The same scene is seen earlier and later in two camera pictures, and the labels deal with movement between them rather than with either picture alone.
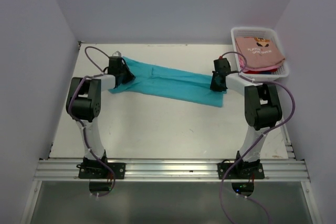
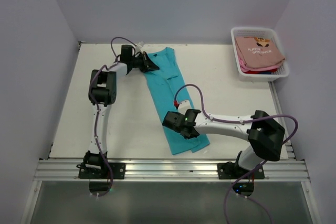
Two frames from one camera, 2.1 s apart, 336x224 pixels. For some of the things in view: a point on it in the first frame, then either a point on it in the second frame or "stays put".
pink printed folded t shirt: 256,52 stays put
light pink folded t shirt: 245,68 stays put
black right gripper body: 214,75 → 191,136
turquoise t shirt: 152,80 → 170,93
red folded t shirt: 265,72 stays put
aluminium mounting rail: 171,170 stays put
